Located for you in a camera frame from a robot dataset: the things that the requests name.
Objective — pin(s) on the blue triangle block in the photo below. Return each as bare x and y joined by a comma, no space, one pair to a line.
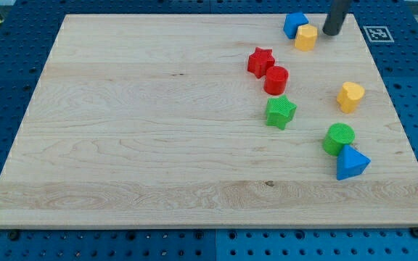
350,163

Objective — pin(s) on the red cylinder block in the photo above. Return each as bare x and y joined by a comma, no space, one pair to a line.
276,80

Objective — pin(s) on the black bolt right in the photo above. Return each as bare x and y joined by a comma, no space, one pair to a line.
414,232

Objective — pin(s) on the green star block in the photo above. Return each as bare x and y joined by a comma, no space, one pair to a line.
279,112

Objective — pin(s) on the wooden board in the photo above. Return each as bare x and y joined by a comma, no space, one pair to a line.
153,121

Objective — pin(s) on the yellow heart block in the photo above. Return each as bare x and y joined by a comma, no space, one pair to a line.
350,96

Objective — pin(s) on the white fiducial marker tag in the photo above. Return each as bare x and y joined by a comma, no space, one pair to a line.
378,34

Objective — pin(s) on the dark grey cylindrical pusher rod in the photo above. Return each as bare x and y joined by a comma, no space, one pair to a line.
336,17

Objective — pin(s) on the green cylinder block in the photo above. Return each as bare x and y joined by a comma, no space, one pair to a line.
338,135

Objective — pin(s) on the yellow hexagon block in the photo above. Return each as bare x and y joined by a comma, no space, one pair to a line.
306,37

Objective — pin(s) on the black bolt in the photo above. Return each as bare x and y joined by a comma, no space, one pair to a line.
13,235
414,232

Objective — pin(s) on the blue cube block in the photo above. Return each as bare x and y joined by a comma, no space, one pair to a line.
292,22

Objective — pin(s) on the black bolt left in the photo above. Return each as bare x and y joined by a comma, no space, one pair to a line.
13,235

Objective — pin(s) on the red star block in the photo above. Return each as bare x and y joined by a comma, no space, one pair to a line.
259,61

